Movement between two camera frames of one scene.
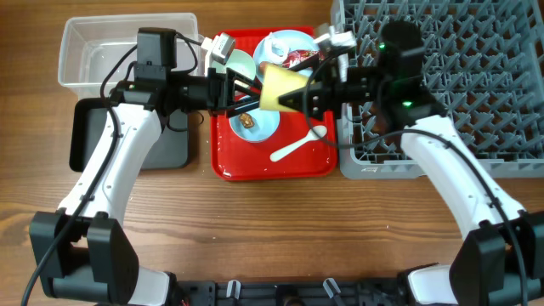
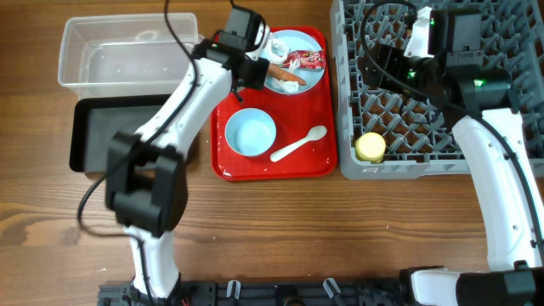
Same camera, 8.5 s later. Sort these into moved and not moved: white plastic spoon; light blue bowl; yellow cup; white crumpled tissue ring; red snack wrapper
Moved: yellow cup; light blue bowl
Not moved: red snack wrapper; white plastic spoon; white crumpled tissue ring
